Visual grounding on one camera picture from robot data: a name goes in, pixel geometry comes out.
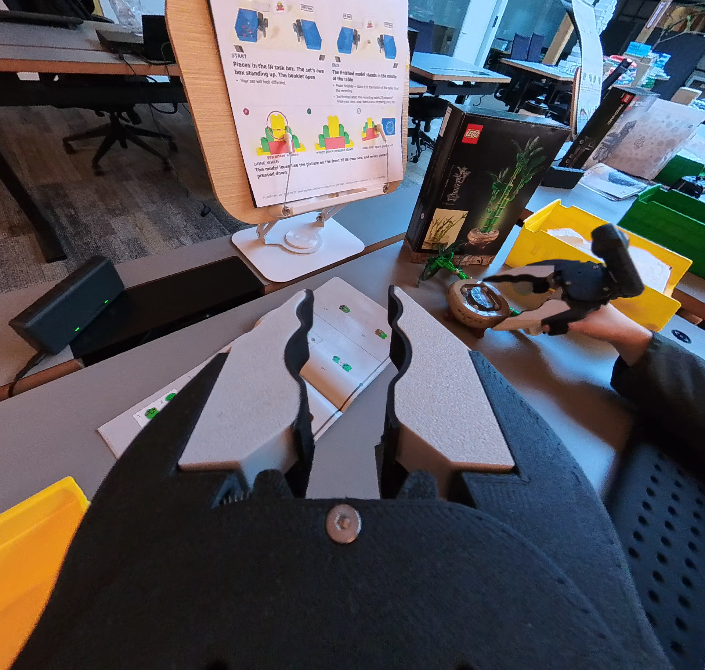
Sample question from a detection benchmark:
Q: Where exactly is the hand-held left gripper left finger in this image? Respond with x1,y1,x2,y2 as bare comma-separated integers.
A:
177,289,316,497

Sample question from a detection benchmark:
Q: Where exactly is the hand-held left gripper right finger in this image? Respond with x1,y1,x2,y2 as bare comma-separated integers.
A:
380,285,516,497

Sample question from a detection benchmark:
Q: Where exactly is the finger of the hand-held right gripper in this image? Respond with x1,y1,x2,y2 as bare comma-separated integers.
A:
482,260,558,299
492,296,574,336

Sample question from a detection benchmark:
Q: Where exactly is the tan brick-built pot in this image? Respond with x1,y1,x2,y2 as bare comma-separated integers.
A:
446,278,513,339

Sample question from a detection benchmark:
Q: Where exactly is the yellow plastic bin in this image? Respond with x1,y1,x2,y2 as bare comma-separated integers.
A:
506,199,694,332
0,476,90,670

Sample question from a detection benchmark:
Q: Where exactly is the person's right forearm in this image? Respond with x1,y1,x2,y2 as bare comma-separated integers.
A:
611,331,705,450

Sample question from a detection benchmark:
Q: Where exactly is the grey background desk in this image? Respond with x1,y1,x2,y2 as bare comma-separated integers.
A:
410,50,513,109

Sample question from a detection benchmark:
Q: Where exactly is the wooden-edged background desk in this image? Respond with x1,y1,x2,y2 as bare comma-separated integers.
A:
0,20,188,263

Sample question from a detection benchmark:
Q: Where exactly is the person's right hand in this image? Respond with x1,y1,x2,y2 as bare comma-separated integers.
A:
573,304,653,365

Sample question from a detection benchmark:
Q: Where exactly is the green brick bamboo stalk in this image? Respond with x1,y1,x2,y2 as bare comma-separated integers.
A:
417,243,523,318

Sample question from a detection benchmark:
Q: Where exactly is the green plastic bin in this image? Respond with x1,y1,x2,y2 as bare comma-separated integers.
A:
617,182,705,266

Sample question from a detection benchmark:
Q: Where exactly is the black toy set box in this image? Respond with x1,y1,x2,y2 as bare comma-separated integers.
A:
405,102,571,266

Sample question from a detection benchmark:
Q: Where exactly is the printed paper sheet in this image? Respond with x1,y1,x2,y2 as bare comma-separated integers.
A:
581,162,648,202

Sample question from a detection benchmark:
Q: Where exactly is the black flat panel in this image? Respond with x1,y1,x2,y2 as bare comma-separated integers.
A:
69,256,266,367

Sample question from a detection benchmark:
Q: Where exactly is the white instruction booklet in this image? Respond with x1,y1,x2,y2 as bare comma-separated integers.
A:
98,276,398,459

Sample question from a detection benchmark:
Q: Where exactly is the flat black toy box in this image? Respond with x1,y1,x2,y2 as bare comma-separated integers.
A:
556,83,659,170

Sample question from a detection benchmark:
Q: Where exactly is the black office chair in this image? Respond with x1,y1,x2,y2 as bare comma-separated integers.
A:
408,26,449,161
62,94,180,175

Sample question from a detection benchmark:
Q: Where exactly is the black device with green light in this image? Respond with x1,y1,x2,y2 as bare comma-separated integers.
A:
8,256,126,356

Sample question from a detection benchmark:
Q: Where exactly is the white standing sign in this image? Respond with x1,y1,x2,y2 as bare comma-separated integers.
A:
561,0,605,137

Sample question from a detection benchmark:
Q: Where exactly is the wooden document stand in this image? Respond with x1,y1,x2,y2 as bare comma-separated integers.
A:
165,0,411,284

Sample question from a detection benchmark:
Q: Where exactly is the black cable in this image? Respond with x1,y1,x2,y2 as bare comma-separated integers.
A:
10,351,47,398

